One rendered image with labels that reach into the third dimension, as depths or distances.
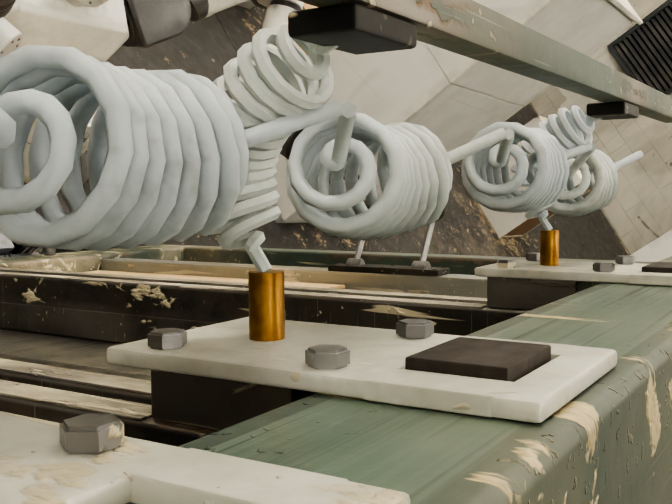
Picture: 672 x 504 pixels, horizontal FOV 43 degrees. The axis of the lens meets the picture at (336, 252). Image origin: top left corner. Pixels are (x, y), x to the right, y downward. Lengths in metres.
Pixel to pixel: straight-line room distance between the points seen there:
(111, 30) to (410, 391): 1.22
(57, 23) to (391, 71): 2.48
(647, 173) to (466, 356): 9.02
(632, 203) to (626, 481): 9.01
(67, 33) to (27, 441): 1.20
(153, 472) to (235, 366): 0.13
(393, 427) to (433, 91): 3.37
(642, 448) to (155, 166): 0.23
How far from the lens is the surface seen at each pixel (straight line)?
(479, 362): 0.31
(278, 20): 1.70
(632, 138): 9.38
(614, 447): 0.33
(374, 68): 3.77
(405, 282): 1.33
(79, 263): 1.70
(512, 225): 6.28
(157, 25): 1.55
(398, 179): 0.42
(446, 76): 3.61
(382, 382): 0.29
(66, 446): 0.23
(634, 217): 9.34
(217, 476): 0.20
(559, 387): 0.29
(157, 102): 0.28
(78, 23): 1.42
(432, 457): 0.24
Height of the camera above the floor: 2.03
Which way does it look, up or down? 28 degrees down
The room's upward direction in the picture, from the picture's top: 53 degrees clockwise
